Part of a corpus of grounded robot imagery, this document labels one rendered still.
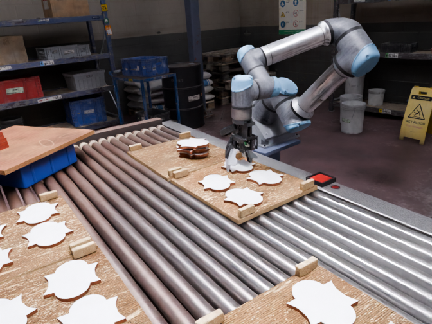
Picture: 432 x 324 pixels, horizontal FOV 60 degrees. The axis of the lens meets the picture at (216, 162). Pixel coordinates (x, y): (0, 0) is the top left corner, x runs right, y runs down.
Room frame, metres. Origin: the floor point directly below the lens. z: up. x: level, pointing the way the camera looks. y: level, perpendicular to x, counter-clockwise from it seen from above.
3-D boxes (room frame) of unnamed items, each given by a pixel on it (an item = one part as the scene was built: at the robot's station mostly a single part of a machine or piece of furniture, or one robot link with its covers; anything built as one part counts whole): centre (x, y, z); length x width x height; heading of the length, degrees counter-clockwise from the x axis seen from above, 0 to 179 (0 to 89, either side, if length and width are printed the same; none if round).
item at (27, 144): (1.55, 0.88, 1.03); 0.50 x 0.50 x 0.02; 68
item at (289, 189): (1.23, -0.08, 0.93); 0.41 x 0.35 x 0.02; 34
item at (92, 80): (5.50, 1.80, 0.76); 0.50 x 0.36 x 0.24; 135
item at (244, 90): (1.33, -0.11, 1.24); 0.09 x 0.08 x 0.11; 118
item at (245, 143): (1.33, -0.11, 1.08); 0.09 x 0.08 x 0.12; 34
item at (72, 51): (5.36, 1.98, 1.16); 0.60 x 0.40 x 0.15; 131
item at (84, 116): (5.50, 1.88, 0.32); 0.50 x 0.41 x 0.37; 125
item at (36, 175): (1.52, 0.82, 0.97); 0.31 x 0.31 x 0.10; 68
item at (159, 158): (1.57, 0.15, 0.93); 0.41 x 0.35 x 0.02; 33
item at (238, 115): (1.34, -0.11, 1.16); 0.08 x 0.08 x 0.05
